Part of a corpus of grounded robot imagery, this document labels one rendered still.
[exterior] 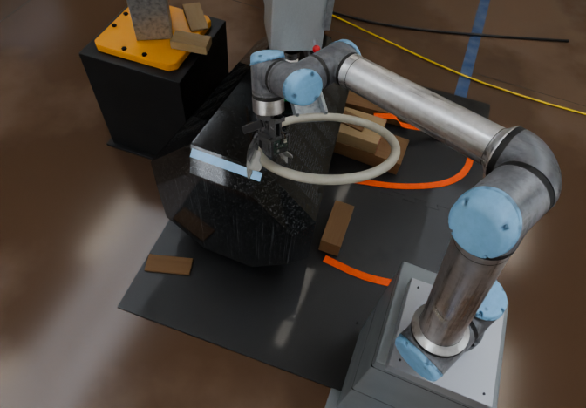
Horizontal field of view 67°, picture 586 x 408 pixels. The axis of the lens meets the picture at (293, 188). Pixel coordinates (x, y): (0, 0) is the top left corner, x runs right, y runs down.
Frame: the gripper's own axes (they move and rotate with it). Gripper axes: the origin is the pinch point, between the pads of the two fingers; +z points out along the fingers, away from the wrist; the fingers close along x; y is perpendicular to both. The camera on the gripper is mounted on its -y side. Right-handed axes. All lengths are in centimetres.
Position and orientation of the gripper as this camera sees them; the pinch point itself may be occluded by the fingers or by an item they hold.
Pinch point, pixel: (266, 170)
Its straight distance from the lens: 137.6
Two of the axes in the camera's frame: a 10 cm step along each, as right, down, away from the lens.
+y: 6.4, 4.1, -6.5
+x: 7.7, -3.4, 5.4
